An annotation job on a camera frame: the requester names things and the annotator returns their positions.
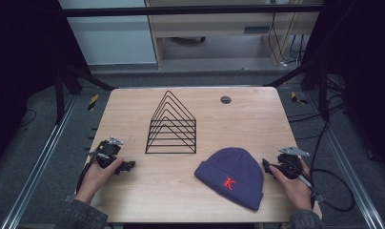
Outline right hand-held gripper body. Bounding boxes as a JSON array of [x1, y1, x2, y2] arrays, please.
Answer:
[[274, 146, 311, 181]]

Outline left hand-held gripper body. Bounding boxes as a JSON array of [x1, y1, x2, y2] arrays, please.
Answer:
[[89, 136, 125, 170]]

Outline purple knit beanie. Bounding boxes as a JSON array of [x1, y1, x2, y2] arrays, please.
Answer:
[[193, 146, 265, 212]]

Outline person's left hand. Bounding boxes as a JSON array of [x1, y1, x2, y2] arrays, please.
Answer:
[[74, 156, 125, 205]]

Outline person's right hand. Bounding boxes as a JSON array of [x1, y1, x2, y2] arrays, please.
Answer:
[[269, 157, 314, 212]]

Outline black yellow striped tape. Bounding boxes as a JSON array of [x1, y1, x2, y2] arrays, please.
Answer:
[[87, 94, 100, 112], [290, 91, 309, 106]]

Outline black metal stand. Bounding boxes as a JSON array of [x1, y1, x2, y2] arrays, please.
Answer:
[[263, 60, 330, 122], [53, 60, 118, 125]]

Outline white cabinet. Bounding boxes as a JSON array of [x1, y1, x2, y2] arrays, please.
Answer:
[[58, 0, 158, 67]]

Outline wooden background desk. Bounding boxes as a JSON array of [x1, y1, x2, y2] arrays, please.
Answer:
[[144, 0, 324, 70]]

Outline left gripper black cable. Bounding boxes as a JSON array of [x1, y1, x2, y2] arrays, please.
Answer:
[[75, 154, 99, 195]]

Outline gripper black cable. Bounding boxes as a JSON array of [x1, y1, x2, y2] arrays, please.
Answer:
[[299, 167, 356, 213], [75, 154, 99, 195]]

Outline black floor cable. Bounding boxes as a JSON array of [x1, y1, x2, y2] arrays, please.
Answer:
[[287, 73, 347, 179]]

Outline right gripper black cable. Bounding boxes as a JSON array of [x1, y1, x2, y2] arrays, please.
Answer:
[[299, 167, 356, 213]]

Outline black wire file rack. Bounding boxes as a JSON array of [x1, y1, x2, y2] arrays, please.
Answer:
[[144, 90, 197, 155]]

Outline aluminium floor rail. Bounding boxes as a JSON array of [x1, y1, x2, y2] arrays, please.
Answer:
[[0, 94, 79, 229], [305, 92, 385, 229]]

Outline bundle of hanging cables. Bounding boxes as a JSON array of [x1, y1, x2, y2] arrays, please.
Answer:
[[267, 11, 307, 68]]

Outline black frame crossbar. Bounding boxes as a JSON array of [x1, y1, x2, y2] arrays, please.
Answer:
[[60, 4, 324, 18]]

